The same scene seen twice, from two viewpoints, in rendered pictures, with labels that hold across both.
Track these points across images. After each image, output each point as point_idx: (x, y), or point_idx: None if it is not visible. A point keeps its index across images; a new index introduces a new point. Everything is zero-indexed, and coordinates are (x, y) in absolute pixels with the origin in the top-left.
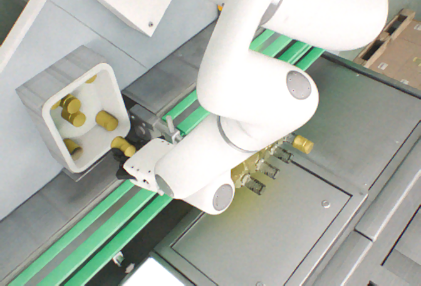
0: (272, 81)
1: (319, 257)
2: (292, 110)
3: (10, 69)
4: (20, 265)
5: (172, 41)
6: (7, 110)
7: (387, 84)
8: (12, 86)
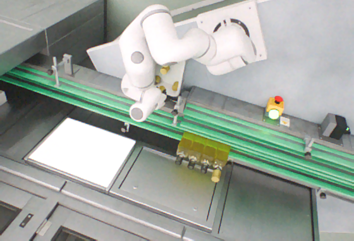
0: (131, 47)
1: (160, 209)
2: (127, 61)
3: None
4: (107, 89)
5: (232, 92)
6: None
7: (313, 236)
8: None
